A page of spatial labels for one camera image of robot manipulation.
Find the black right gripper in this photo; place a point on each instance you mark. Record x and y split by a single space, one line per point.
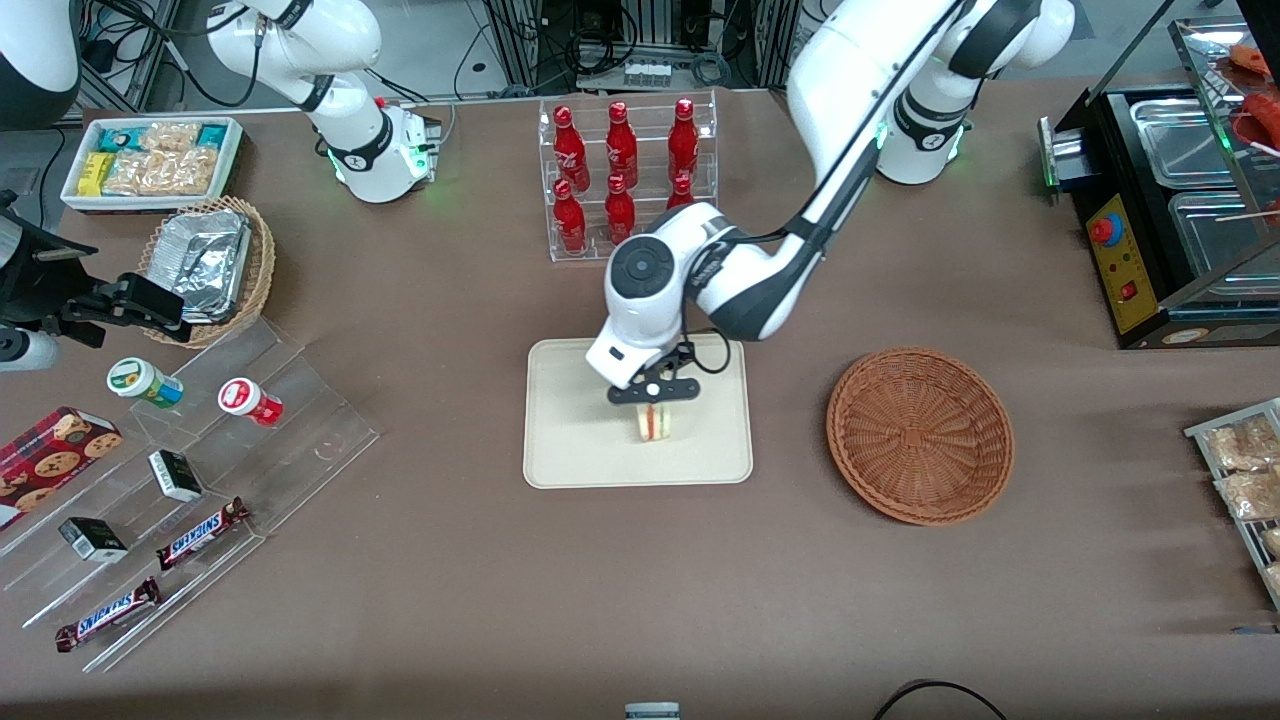
48 290

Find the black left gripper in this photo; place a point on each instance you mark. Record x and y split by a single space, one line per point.
682 350

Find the triangle sandwich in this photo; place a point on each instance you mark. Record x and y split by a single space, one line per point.
655 425

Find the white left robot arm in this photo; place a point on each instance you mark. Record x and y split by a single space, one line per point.
850 60

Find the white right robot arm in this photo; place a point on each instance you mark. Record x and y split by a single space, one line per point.
350 40

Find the cream rectangular serving tray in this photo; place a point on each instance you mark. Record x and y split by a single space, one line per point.
580 440

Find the light wicker basket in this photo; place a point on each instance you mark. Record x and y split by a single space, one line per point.
258 270

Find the brown round wicker basket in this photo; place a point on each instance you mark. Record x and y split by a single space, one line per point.
920 435

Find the tray of wrapped sandwiches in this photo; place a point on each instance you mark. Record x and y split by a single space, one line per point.
1200 432

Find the silver foil wrapped pack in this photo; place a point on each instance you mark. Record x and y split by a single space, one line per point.
215 260
165 265

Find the green lidded sunflower jar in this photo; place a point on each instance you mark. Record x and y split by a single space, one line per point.
140 380

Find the white rectangular snack bin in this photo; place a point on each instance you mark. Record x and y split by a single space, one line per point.
75 195

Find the clear bag of crackers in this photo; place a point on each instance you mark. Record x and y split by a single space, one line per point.
170 136
190 170
135 173

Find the yellow snack pack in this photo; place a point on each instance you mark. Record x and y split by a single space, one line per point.
97 173

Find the red lidded small jar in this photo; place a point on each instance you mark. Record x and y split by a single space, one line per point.
245 400

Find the red chocolate chip cookie box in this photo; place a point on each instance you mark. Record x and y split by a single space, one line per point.
50 460

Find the small black carton box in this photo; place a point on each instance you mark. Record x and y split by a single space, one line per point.
176 476
93 540

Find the teal snack pack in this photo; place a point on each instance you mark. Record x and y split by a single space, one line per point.
122 138
212 137

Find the red cola bottle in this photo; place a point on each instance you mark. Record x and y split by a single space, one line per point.
619 210
680 192
569 145
683 140
570 218
621 145

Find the clear acrylic stepped display stand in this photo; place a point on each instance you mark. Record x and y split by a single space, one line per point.
300 440

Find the brown Snickers chocolate bar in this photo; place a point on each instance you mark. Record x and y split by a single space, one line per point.
203 533
108 613

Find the clear acrylic bottle rack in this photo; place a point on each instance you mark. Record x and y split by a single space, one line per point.
705 130

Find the white power strip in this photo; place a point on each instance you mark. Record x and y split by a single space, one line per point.
647 73

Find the small grey device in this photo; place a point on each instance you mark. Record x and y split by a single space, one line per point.
652 711

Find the black food warmer machine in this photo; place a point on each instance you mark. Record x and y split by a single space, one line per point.
1130 270

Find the steel food pan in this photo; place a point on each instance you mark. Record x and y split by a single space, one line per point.
1180 140
1215 235

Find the clear bag of pastry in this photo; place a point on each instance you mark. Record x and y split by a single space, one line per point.
1274 580
1272 543
1240 445
1250 495

